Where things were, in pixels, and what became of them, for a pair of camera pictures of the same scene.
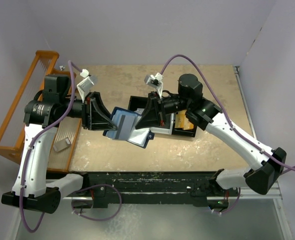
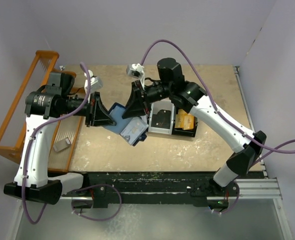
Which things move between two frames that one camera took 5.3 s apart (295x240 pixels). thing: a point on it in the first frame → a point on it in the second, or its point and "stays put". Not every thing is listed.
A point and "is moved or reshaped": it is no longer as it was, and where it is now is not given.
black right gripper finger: (149, 117) → (135, 106)
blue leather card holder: (126, 122) is moved or reshaped
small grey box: (62, 145) stays put
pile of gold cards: (182, 122) stays put
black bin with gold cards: (181, 126) stays put
